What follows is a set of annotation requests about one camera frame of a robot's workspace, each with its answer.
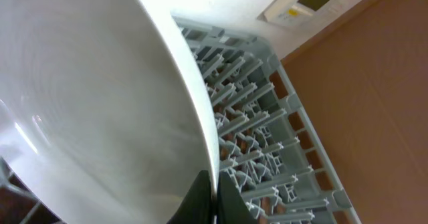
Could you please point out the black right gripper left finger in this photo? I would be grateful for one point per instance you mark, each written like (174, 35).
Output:
(197, 206)

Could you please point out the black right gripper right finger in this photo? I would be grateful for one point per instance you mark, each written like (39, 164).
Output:
(231, 208)

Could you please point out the grey round plate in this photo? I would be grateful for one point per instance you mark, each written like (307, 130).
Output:
(105, 116)

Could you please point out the grey dishwasher rack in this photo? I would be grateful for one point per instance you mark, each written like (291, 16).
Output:
(266, 142)

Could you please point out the white wall control panel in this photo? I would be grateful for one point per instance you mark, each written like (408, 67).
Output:
(296, 13)

